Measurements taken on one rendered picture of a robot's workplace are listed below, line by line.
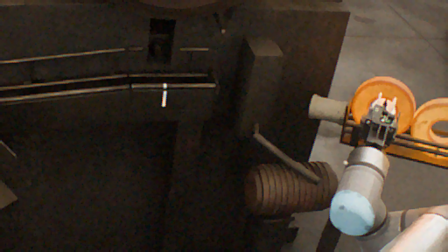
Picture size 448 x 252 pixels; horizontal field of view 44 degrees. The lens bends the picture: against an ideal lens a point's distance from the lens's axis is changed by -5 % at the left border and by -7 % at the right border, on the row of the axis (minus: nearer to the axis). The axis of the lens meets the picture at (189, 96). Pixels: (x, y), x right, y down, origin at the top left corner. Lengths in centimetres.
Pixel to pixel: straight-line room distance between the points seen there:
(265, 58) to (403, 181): 125
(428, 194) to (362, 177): 128
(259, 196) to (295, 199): 9
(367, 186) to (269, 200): 32
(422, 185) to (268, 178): 118
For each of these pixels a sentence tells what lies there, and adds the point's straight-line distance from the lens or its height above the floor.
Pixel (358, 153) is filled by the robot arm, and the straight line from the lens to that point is 122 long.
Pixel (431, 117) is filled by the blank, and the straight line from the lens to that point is 140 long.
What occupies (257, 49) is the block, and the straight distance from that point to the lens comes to 136.
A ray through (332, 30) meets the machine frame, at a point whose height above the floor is 82.
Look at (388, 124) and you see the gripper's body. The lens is 127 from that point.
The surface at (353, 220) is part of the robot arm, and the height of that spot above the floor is 67.
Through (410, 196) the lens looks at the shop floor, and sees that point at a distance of 240.
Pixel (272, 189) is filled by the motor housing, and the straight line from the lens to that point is 141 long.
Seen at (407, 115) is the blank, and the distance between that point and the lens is 141.
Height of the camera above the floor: 143
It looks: 33 degrees down
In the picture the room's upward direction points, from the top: 8 degrees clockwise
